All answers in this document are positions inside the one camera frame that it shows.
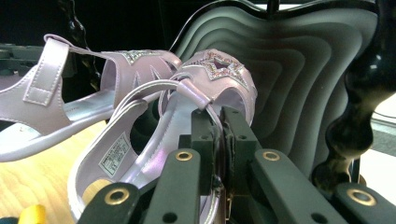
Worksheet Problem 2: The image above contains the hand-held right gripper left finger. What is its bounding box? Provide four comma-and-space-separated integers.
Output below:
178, 108, 223, 194

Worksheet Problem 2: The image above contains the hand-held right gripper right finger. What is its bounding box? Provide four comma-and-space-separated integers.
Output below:
220, 105, 262, 194

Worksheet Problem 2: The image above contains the purple sandal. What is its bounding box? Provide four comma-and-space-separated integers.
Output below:
0, 33, 183, 162
66, 49, 260, 224

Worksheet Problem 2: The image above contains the red and black shoe rack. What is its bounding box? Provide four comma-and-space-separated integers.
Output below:
57, 0, 396, 200

